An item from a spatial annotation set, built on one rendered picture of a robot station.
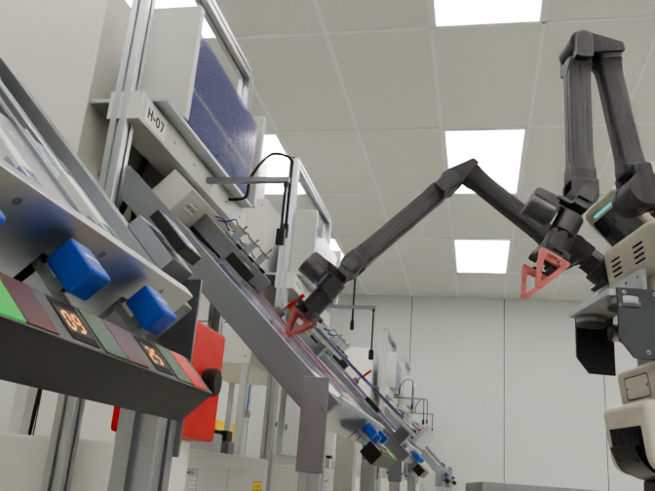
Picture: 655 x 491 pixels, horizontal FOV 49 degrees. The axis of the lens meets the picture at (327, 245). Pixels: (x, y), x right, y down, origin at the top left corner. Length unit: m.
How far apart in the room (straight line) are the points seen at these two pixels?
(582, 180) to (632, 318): 0.33
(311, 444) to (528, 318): 8.45
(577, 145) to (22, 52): 1.35
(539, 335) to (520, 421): 1.11
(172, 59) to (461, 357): 8.03
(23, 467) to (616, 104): 1.50
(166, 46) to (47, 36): 0.29
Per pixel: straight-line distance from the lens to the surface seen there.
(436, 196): 2.05
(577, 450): 9.54
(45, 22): 2.01
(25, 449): 1.62
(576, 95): 1.79
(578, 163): 1.71
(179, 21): 1.97
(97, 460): 1.54
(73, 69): 1.88
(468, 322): 9.67
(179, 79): 1.87
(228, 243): 1.88
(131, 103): 1.71
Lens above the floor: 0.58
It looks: 18 degrees up
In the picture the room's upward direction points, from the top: 5 degrees clockwise
